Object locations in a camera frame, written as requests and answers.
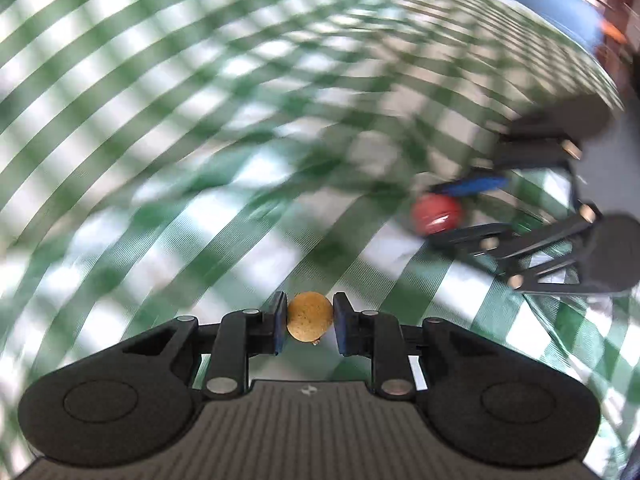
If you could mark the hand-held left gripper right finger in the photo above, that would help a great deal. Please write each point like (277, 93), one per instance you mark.
(341, 325)

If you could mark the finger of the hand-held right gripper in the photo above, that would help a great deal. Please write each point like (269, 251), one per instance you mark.
(475, 237)
(475, 186)

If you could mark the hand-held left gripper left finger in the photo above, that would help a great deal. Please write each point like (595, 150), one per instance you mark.
(278, 325)

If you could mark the small yellow-brown fruit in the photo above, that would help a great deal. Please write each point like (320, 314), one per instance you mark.
(310, 317)

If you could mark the small red fruit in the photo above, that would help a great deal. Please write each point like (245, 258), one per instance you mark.
(436, 214)

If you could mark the light blue plate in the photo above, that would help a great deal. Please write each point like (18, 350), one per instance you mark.
(540, 0)

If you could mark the green checkered tablecloth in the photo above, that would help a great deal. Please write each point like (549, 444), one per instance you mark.
(200, 110)

